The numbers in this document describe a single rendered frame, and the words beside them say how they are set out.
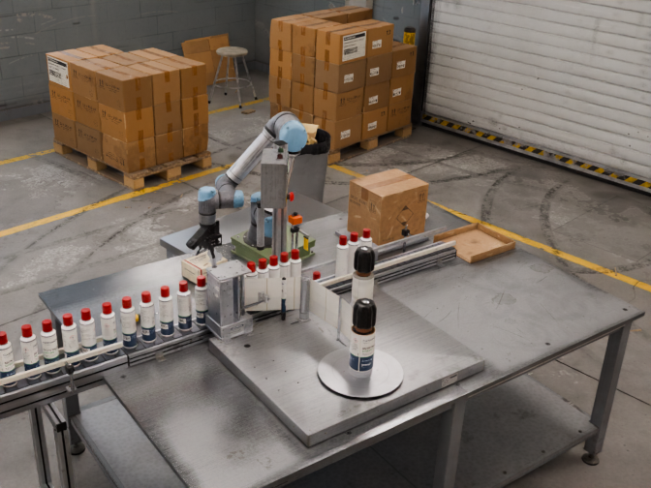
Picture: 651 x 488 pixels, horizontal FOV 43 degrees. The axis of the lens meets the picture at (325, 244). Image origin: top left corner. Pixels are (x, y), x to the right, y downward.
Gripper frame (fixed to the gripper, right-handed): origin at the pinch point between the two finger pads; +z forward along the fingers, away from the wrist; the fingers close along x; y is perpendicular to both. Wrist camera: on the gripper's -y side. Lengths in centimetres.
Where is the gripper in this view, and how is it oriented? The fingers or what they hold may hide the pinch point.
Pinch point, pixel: (204, 264)
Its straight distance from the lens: 366.3
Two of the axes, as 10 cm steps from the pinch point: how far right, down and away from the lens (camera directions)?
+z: -0.4, 9.0, 4.4
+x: -7.1, -3.3, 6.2
